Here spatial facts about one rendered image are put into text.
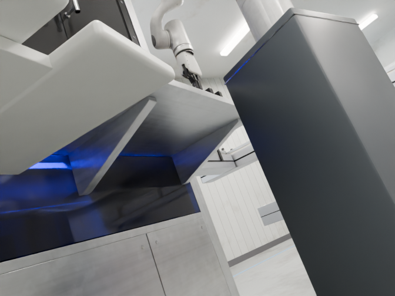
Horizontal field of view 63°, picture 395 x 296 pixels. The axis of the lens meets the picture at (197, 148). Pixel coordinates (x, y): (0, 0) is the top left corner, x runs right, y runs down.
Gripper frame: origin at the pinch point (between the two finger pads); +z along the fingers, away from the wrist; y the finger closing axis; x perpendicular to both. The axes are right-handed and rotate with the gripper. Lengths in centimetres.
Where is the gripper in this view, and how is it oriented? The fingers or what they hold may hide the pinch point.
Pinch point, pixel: (197, 87)
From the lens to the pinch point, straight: 133.5
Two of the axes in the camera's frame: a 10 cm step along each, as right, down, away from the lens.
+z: 3.4, 9.0, -2.6
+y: -5.4, -0.3, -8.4
